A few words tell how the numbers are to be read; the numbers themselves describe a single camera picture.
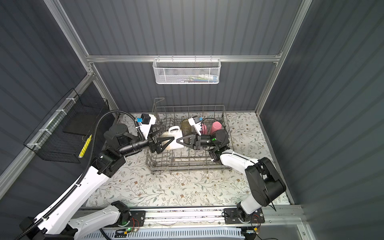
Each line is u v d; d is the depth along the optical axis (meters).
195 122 0.64
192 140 0.64
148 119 0.52
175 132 0.66
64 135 0.72
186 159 0.95
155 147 0.55
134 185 0.85
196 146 0.63
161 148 0.56
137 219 0.72
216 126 0.94
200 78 0.91
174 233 0.71
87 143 0.70
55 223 0.38
